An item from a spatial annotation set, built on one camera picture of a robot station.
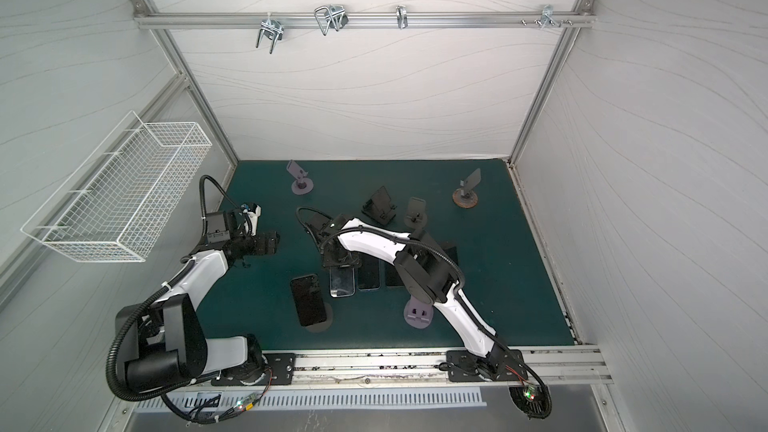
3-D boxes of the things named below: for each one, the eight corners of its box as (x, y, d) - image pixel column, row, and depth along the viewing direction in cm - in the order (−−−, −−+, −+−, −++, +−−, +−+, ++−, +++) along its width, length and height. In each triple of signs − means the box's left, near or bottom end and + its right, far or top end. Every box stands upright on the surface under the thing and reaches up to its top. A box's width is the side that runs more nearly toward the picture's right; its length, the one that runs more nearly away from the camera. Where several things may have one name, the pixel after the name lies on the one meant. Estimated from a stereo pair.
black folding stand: (362, 212, 107) (359, 192, 98) (373, 200, 111) (372, 180, 102) (384, 226, 103) (384, 207, 95) (395, 214, 107) (396, 194, 98)
